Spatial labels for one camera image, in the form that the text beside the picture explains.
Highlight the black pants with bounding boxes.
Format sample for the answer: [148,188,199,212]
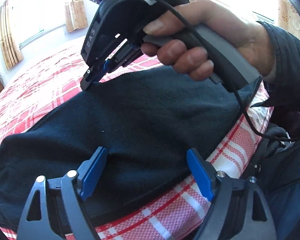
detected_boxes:
[0,65,263,231]

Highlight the right forearm dark sleeve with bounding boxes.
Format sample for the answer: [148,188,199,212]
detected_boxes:
[254,22,300,112]

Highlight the person's right hand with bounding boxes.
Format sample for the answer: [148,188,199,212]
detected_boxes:
[141,0,275,87]

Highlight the right beige curtain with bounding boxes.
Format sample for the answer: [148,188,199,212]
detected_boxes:
[65,0,88,33]

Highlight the beige curtain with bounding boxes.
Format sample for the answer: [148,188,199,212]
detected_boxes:
[0,0,23,70]
[65,0,88,33]

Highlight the red plaid bed sheet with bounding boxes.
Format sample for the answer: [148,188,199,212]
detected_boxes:
[0,46,261,239]

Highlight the left beige curtain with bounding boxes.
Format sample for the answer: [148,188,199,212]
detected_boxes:
[0,0,23,70]

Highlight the far window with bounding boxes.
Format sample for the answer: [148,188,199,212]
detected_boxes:
[8,0,65,49]

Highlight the yellow side curtain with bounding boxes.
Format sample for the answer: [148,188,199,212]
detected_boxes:
[277,0,300,40]

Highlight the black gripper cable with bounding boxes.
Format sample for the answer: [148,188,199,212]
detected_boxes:
[110,0,300,142]

